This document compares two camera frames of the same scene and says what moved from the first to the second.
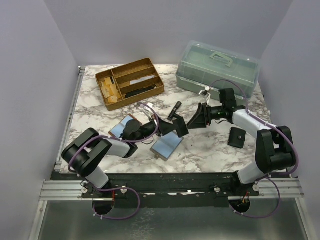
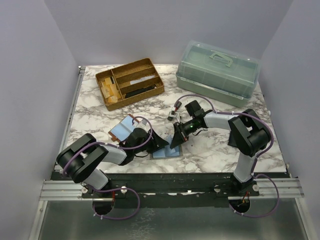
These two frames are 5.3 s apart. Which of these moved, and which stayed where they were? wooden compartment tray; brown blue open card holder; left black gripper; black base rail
Moved: left black gripper
Stayed: wooden compartment tray; black base rail; brown blue open card holder
